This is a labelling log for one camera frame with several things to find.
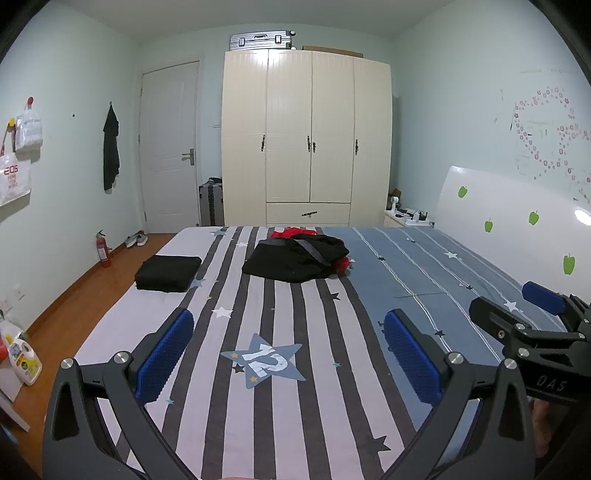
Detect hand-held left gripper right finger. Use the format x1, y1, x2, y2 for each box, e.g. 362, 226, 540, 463
369, 308, 539, 480

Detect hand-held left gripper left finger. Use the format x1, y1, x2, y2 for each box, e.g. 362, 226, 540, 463
41, 307, 199, 480

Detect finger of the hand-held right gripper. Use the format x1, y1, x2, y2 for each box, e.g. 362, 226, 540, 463
522, 281, 591, 334
468, 296, 586, 350

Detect black pants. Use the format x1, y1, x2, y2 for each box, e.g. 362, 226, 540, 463
241, 234, 350, 283

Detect folded black garment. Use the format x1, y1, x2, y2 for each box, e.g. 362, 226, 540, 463
135, 255, 203, 293

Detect bed with striped star sheet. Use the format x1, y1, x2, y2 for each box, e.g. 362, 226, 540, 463
74, 225, 591, 480

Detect white headboard with green apples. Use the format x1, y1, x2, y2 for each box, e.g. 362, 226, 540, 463
434, 165, 591, 305

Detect red fire extinguisher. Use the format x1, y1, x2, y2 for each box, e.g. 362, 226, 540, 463
95, 230, 113, 268

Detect white nightstand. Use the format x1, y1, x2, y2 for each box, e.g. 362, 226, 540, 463
383, 210, 435, 228

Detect white detergent bottle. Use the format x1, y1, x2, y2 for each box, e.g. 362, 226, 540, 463
4, 330, 43, 386

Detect dark suitcase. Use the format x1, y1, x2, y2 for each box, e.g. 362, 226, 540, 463
198, 178, 225, 227

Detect white box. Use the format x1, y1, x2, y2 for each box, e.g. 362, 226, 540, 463
0, 360, 33, 432

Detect black hanging garment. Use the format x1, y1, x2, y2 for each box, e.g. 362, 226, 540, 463
102, 104, 121, 192

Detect white door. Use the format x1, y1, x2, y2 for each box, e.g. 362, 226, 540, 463
140, 60, 201, 234

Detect white tote bag red print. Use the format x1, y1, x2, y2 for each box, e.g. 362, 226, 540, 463
0, 124, 33, 206

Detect cream wardrobe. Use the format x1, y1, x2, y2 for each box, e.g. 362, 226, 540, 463
222, 48, 393, 227

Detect white plastic bag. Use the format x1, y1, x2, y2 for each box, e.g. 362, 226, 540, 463
15, 104, 45, 153

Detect flat cardboard box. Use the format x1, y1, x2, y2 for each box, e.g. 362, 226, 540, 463
302, 45, 365, 58

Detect silver suitcase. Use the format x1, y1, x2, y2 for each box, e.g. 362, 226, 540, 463
229, 30, 296, 51

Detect heart shaped wall stickers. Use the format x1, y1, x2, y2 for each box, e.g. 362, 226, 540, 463
494, 85, 591, 204

